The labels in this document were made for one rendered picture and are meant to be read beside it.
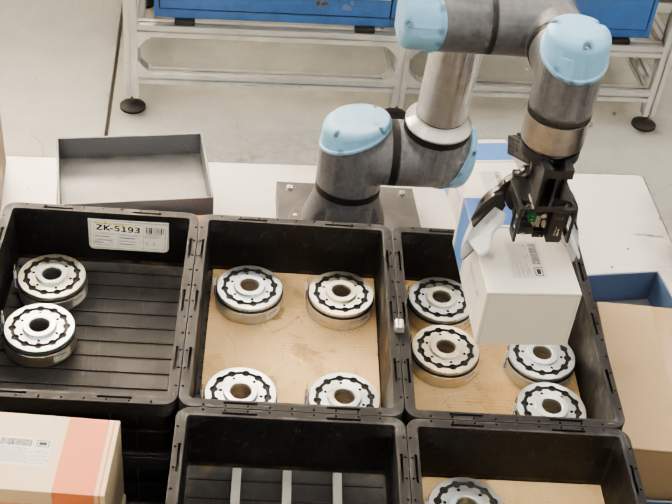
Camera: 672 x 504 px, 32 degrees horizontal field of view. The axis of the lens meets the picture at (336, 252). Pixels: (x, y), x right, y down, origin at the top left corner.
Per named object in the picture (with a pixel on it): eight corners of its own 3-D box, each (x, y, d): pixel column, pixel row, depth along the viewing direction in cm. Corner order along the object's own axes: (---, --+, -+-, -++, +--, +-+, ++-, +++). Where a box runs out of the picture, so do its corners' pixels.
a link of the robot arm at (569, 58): (605, 8, 132) (625, 48, 126) (582, 90, 139) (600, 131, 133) (537, 5, 131) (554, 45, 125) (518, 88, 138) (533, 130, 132)
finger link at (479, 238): (450, 272, 146) (503, 227, 142) (444, 241, 151) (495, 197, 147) (468, 283, 148) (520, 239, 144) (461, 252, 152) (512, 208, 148)
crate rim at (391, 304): (200, 224, 184) (200, 213, 182) (389, 236, 186) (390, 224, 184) (177, 417, 153) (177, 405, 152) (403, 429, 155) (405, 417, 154)
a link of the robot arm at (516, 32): (488, -30, 140) (506, 16, 132) (578, -24, 141) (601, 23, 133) (475, 27, 145) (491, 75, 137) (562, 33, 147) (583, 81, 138)
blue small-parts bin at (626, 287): (571, 366, 196) (580, 337, 192) (543, 305, 207) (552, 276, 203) (680, 358, 200) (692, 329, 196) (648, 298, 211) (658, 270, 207)
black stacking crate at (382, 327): (200, 271, 190) (201, 216, 182) (381, 281, 192) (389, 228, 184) (178, 463, 160) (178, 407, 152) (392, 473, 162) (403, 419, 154)
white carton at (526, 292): (452, 242, 164) (462, 192, 158) (535, 244, 165) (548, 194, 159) (475, 344, 149) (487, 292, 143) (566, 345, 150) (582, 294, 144)
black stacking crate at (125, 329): (13, 260, 188) (6, 204, 180) (198, 270, 190) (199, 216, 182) (-45, 452, 158) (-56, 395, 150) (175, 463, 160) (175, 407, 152)
